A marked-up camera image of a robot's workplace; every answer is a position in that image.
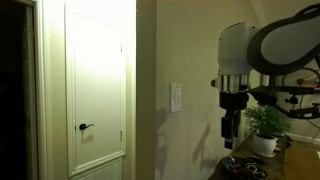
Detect silver ring-handled scissors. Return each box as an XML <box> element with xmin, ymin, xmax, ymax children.
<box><xmin>245</xmin><ymin>162</ymin><xmax>265</xmax><ymax>175</ymax></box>

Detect dark round tray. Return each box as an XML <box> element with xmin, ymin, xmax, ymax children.
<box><xmin>220</xmin><ymin>155</ymin><xmax>270</xmax><ymax>180</ymax></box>

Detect white panel door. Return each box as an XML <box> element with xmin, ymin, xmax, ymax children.
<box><xmin>64</xmin><ymin>0</ymin><xmax>128</xmax><ymax>178</ymax></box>

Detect red cable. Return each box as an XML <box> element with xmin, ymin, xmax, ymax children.
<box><xmin>296</xmin><ymin>67</ymin><xmax>320</xmax><ymax>88</ymax></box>

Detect white light switch plate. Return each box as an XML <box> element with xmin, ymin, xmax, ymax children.
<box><xmin>169</xmin><ymin>83</ymin><xmax>183</xmax><ymax>114</ymax></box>

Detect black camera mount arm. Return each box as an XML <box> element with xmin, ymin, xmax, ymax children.
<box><xmin>248</xmin><ymin>84</ymin><xmax>320</xmax><ymax>120</ymax></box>

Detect green fern plant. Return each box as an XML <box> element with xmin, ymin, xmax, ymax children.
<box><xmin>243</xmin><ymin>104</ymin><xmax>292</xmax><ymax>140</ymax></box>

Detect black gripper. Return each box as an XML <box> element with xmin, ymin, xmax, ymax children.
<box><xmin>218</xmin><ymin>91</ymin><xmax>250</xmax><ymax>150</ymax></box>

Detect dark lever door handle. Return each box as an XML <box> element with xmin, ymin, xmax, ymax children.
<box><xmin>78</xmin><ymin>122</ymin><xmax>96</xmax><ymax>131</ymax></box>

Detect wooden side cabinet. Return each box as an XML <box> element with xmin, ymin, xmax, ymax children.
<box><xmin>209</xmin><ymin>132</ymin><xmax>320</xmax><ymax>180</ymax></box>

